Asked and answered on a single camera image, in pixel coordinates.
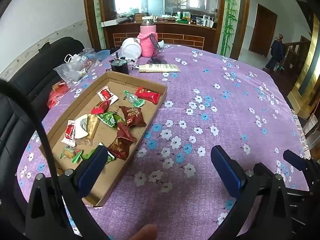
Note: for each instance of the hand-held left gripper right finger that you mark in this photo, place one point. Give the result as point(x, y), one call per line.
point(226, 172)

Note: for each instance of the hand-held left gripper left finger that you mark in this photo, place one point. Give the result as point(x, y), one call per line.
point(92, 172)

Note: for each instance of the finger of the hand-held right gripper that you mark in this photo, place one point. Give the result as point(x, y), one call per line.
point(295, 158)

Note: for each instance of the green foil candy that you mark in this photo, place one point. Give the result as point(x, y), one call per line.
point(110, 159)
point(135, 101)

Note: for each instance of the green orange candy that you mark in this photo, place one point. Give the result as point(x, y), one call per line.
point(70, 153)

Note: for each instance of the maroon snack packet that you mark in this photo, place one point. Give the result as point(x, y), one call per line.
point(121, 142)
point(132, 116)

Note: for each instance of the yellow snack packet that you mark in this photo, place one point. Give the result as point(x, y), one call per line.
point(92, 127)

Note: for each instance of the plain white snack packet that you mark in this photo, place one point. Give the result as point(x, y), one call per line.
point(80, 128)

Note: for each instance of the red white narrow packet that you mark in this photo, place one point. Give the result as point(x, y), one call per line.
point(70, 132)

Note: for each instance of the green pea snack packet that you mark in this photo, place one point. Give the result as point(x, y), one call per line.
point(110, 118)

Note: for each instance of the red crinkled snack packet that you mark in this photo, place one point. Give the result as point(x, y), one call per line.
point(100, 108)

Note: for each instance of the white packet red label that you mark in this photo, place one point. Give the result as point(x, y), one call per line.
point(107, 94)

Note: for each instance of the cardboard tray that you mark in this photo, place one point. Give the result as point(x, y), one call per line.
point(152, 108)

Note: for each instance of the red packet gold logo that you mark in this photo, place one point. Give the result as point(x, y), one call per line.
point(147, 95)

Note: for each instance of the person's left hand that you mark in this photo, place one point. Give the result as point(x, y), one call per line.
point(145, 233)

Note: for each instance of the striped beige cloth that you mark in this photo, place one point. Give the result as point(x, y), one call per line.
point(301, 135)

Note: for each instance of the purple floral tablecloth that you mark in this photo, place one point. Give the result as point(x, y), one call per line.
point(225, 120)

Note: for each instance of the golden framed panel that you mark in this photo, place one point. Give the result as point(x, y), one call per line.
point(303, 80)

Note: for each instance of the red plastic bag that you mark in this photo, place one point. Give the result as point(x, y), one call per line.
point(53, 100)

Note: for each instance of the black leather sofa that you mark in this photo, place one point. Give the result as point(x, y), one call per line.
point(15, 125)

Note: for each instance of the clear plastic bag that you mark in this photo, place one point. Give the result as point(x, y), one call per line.
point(67, 71)

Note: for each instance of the wooden stair railing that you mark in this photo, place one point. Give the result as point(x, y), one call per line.
point(297, 52)

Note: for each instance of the black round device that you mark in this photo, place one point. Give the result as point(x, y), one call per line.
point(119, 67)

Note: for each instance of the small metal object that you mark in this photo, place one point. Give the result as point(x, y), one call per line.
point(135, 67)

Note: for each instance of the white face mask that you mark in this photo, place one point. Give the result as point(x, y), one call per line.
point(68, 58)

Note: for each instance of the crumpled bluish plastic bag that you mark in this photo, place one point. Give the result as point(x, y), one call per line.
point(86, 55)

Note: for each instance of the cream tube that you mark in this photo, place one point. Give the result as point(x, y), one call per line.
point(160, 68)

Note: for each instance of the phone stand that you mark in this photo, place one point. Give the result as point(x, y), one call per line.
point(157, 61)

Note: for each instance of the white plastic tub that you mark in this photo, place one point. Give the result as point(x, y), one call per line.
point(131, 48)

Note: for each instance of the brown wooden door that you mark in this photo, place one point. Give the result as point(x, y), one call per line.
point(262, 30)

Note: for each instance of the pink knitted bottle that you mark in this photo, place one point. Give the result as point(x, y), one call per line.
point(147, 40)

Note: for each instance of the wooden partition cabinet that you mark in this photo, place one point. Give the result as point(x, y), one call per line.
point(175, 31)

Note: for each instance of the white flat box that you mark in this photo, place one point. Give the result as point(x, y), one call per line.
point(110, 23)

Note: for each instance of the group of small bottles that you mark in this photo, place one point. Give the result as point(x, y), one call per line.
point(207, 22)

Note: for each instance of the green box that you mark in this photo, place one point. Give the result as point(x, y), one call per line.
point(183, 18)

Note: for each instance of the bamboo wall decal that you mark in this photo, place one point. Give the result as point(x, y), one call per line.
point(98, 12)
point(228, 17)

